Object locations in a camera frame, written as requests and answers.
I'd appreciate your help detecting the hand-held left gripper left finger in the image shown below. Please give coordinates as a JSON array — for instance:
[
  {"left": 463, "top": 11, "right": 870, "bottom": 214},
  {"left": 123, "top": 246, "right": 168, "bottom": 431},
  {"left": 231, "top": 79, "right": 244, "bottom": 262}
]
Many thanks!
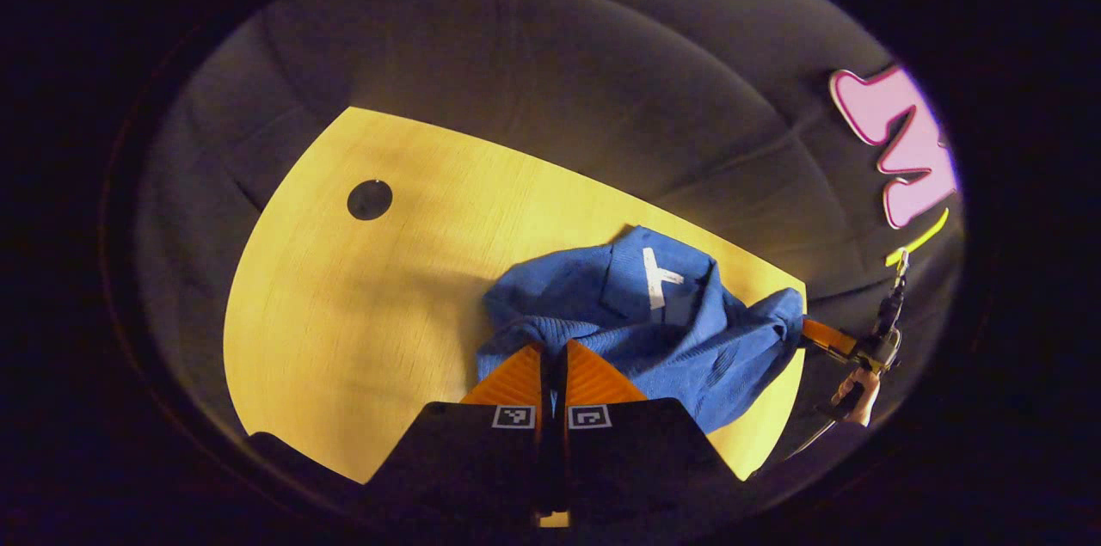
[{"left": 360, "top": 343, "right": 551, "bottom": 530}]

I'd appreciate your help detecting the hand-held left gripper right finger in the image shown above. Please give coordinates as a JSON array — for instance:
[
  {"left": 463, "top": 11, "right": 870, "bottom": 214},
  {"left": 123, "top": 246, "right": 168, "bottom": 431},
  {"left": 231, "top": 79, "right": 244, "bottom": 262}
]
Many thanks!
[{"left": 550, "top": 339, "right": 747, "bottom": 525}]

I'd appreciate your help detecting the blue jacket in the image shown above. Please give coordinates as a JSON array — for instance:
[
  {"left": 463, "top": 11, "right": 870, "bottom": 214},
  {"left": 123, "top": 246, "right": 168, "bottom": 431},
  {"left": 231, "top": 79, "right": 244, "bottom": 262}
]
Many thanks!
[{"left": 476, "top": 225, "right": 808, "bottom": 435}]

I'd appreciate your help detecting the black backdrop cloth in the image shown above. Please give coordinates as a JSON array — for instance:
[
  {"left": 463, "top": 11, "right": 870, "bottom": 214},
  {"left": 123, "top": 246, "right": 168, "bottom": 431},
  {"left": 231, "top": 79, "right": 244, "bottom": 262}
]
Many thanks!
[{"left": 133, "top": 0, "right": 964, "bottom": 478}]

